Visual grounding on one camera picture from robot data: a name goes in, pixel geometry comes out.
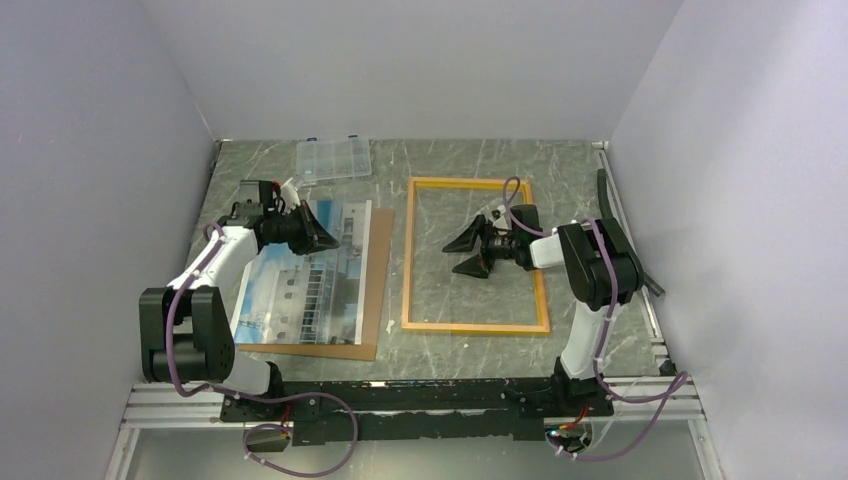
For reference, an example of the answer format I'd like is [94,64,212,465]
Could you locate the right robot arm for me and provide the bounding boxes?
[442,204,645,415]

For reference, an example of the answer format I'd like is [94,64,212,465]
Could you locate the brown backing board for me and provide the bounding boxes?
[235,206,394,361]

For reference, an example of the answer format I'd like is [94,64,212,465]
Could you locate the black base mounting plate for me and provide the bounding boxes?
[220,376,614,446]

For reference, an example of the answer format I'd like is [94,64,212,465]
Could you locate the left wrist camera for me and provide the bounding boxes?
[279,175,304,214]

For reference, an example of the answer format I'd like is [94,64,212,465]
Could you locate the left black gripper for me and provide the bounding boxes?
[266,199,340,256]

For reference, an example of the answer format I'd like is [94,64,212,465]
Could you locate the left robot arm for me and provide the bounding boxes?
[139,175,339,420]

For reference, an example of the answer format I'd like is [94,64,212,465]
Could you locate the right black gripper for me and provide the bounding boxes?
[441,215,519,279]

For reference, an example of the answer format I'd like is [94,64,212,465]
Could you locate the aluminium rail frame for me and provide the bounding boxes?
[121,376,724,479]

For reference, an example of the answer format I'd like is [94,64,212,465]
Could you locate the clear plastic organizer box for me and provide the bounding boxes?
[295,136,372,184]

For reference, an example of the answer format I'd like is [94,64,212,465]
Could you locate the building photo print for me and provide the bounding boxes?
[231,200,373,345]

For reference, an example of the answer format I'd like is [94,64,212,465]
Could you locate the yellow wooden picture frame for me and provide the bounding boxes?
[401,176,551,335]

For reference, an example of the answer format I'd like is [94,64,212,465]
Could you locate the black corrugated hose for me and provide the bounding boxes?
[596,168,665,296]

